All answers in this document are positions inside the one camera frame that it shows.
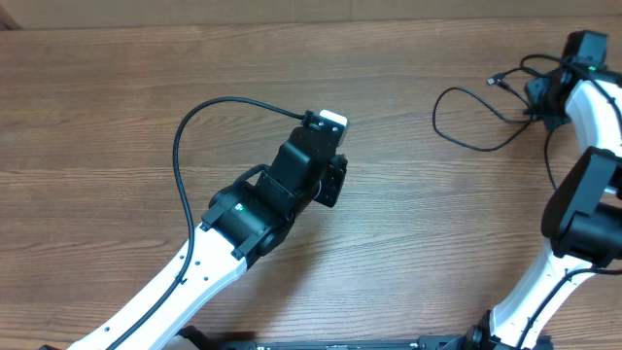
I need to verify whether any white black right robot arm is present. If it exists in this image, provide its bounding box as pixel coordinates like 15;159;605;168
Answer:
452;30;621;349

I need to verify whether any black thin USB cable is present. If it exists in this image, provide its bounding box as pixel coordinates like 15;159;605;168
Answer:
542;128;559;192

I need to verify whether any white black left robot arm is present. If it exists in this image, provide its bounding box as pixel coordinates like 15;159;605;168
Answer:
70;122;347;350

